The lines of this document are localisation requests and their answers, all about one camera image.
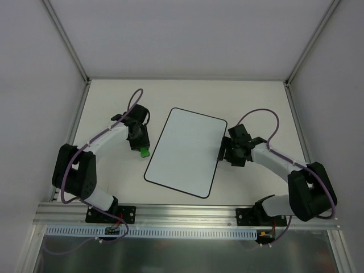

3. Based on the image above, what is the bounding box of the white slotted cable duct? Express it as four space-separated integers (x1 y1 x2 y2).
45 225 258 241

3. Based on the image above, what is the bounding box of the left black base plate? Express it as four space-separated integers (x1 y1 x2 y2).
85 204 136 224

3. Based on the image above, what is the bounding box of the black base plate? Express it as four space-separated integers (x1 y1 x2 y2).
85 204 136 224
235 207 287 227

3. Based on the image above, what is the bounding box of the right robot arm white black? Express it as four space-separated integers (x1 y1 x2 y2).
217 124 338 225

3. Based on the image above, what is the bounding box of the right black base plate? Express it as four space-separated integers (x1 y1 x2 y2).
235 207 287 227

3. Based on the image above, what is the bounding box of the aluminium front rail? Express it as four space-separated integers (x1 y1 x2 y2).
32 201 341 230

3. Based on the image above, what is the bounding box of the right aluminium frame post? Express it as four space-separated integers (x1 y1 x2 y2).
285 0 341 88

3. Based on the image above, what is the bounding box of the purple cable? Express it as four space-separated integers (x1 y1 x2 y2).
237 108 338 247
42 88 144 255

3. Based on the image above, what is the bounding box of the white whiteboard black frame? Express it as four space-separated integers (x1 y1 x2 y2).
144 107 228 199

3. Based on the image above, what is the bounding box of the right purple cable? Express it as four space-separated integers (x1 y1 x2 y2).
237 108 338 247

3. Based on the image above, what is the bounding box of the left aluminium frame post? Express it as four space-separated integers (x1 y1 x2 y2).
40 0 90 85

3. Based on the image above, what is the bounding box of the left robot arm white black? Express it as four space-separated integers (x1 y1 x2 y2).
52 104 150 222

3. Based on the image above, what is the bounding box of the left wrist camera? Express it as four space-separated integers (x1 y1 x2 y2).
111 114 122 121

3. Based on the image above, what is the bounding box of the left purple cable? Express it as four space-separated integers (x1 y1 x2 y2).
42 88 144 255

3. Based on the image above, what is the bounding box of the green whiteboard eraser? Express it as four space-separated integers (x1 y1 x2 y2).
140 147 150 158

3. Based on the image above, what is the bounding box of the aluminium frame post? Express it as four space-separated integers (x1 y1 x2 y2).
285 0 341 88
40 0 90 85

